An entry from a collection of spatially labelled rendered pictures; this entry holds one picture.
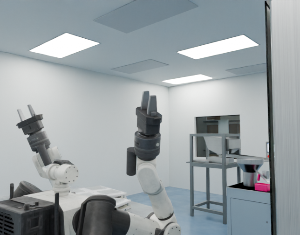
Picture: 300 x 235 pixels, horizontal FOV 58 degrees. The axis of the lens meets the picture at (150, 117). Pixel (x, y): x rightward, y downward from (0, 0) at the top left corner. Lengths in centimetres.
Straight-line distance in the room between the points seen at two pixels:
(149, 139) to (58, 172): 36
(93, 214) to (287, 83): 68
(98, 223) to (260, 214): 316
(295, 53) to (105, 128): 603
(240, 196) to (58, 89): 387
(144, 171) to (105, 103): 549
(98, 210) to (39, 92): 477
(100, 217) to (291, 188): 62
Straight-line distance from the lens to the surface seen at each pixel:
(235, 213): 401
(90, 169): 612
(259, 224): 391
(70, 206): 97
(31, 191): 120
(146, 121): 83
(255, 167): 405
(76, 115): 588
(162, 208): 102
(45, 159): 131
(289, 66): 38
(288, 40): 38
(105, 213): 88
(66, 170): 102
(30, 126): 137
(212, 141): 495
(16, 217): 92
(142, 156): 89
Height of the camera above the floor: 147
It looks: 4 degrees up
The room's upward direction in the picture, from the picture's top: straight up
